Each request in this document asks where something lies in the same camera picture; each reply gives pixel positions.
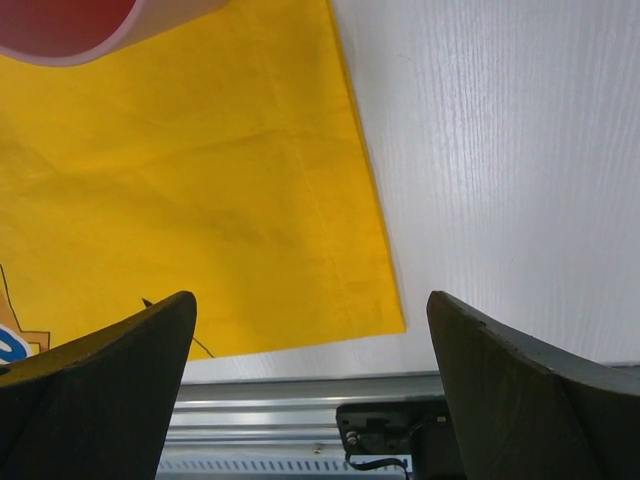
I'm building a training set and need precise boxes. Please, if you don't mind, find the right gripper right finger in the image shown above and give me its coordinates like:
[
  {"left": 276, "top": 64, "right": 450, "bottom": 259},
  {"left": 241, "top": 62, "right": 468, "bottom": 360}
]
[{"left": 426, "top": 291, "right": 639, "bottom": 479}]

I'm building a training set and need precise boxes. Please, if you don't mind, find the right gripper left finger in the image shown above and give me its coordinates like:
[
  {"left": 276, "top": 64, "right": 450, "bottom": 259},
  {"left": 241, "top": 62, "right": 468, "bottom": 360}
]
[{"left": 1, "top": 291, "right": 197, "bottom": 479}]

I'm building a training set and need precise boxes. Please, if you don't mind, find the yellow printed cloth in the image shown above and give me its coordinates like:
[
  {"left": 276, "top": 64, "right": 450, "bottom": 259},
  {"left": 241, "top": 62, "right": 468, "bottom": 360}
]
[{"left": 1, "top": 1, "right": 405, "bottom": 363}]

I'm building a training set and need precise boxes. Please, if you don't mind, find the pink plastic cup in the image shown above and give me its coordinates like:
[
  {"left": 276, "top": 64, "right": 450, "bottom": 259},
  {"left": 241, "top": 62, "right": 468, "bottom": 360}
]
[{"left": 1, "top": 0, "right": 226, "bottom": 67}]

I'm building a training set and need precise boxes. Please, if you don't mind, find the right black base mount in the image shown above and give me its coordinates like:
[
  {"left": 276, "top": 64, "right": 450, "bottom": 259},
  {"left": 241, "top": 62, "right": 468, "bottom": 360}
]
[{"left": 336, "top": 396, "right": 467, "bottom": 479}]

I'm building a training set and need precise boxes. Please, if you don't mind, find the aluminium mounting rail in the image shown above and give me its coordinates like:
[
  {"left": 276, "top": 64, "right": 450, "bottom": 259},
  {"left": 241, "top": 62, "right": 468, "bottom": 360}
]
[{"left": 165, "top": 373, "right": 444, "bottom": 450}]

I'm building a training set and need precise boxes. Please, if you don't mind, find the perforated grey cable duct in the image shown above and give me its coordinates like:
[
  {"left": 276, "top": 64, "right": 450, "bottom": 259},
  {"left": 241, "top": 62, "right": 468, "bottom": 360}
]
[{"left": 156, "top": 455, "right": 405, "bottom": 479}]

